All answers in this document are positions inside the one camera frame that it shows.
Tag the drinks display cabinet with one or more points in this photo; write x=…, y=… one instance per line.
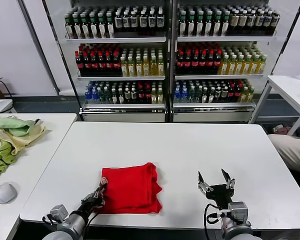
x=122, y=116
x=210, y=116

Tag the cream yellow garment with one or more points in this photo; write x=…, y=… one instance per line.
x=27, y=140

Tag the beige trouser leg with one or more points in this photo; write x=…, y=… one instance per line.
x=295, y=151

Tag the red t-shirt with bear print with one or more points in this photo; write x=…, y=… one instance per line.
x=132, y=190

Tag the grey computer mouse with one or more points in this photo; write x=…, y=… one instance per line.
x=5, y=193

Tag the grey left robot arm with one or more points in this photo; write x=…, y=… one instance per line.
x=70, y=225

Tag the small blue water bottle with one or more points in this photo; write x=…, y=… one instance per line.
x=88, y=96
x=94, y=96
x=184, y=95
x=177, y=95

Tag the green-cap bottle white label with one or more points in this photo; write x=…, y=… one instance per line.
x=199, y=27
x=225, y=27
x=78, y=31
x=191, y=27
x=217, y=27
x=182, y=27
x=94, y=31
x=86, y=31
x=208, y=27
x=69, y=31
x=110, y=31
x=102, y=31

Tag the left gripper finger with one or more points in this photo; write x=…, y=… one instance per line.
x=95, y=195
x=103, y=190

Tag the small dark bottle white cap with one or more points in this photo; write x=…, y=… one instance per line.
x=127, y=96
x=133, y=96
x=205, y=95
x=217, y=95
x=120, y=96
x=224, y=95
x=114, y=96
x=211, y=95

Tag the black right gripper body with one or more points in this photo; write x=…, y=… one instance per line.
x=221, y=195

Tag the white rounded-corner board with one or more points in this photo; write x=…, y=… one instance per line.
x=0, y=106

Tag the white side table with legs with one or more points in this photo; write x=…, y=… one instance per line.
x=290, y=92

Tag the small red-cap cola bottle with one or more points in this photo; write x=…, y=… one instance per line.
x=140, y=96
x=147, y=96
x=231, y=95
x=237, y=95

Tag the pink cloth pile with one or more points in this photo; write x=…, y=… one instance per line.
x=281, y=130

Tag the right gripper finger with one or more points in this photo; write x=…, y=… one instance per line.
x=230, y=183
x=204, y=188

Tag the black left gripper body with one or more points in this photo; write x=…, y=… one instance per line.
x=90, y=206

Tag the pale green garment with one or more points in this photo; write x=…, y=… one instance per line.
x=12, y=125

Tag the olive green towel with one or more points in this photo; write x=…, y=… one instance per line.
x=0, y=160

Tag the white metal shelf board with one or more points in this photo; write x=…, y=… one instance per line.
x=225, y=39
x=212, y=105
x=120, y=78
x=115, y=40
x=217, y=76
x=122, y=106

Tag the small yellow drink bottle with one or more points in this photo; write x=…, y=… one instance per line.
x=160, y=96
x=243, y=95
x=250, y=95
x=153, y=96

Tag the small green-tinted water bottle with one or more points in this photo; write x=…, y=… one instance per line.
x=107, y=96
x=101, y=96
x=198, y=95
x=191, y=95

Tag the dark bottle beige label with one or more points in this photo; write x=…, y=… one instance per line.
x=267, y=21
x=275, y=21
x=242, y=22
x=234, y=22
x=259, y=21
x=250, y=21

